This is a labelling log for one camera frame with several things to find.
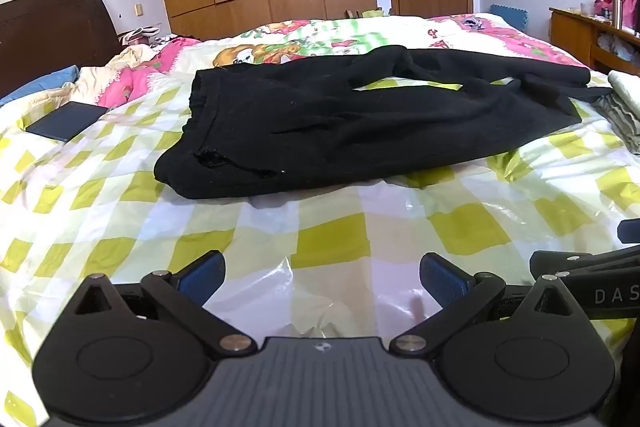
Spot stack of folded clothes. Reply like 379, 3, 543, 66
594, 69, 640, 156

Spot heap of light clothes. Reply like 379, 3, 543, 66
119, 26, 177, 52

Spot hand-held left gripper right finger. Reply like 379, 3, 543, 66
390, 252, 583, 358

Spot blue pillow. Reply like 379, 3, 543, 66
0, 65, 82, 108

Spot yellow checked bed sheet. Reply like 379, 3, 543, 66
0, 71, 640, 427

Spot wooden desk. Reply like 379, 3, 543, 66
549, 7, 640, 76

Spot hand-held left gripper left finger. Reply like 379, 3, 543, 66
65, 250, 258, 356

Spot blue foam mat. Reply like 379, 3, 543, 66
489, 4, 532, 34

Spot black pants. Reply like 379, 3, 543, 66
154, 44, 614, 202

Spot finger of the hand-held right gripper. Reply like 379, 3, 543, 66
529, 249, 640, 279
617, 218, 640, 244

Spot dark blue notebook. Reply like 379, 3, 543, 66
25, 102, 109, 142

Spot cartoon printed quilt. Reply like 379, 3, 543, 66
75, 13, 601, 108

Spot white crumpled cloth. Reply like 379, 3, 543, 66
596, 31, 640, 64

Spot dark wooden headboard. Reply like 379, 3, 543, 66
0, 0, 122, 100

